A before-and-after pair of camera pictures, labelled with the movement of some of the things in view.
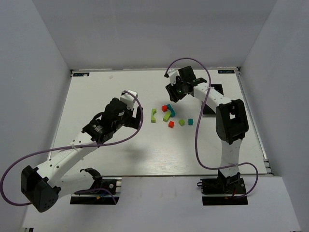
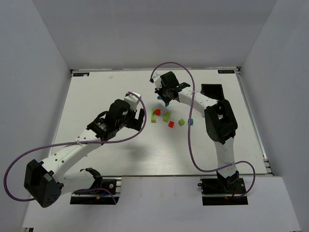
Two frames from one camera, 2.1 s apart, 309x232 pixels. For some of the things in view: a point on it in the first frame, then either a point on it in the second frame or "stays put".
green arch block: [153, 111] stays put
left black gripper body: [133, 120] stays put
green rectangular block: [166, 116] stays put
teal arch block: [170, 108] → [159, 97]
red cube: [164, 108] → [158, 112]
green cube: [181, 122] stays put
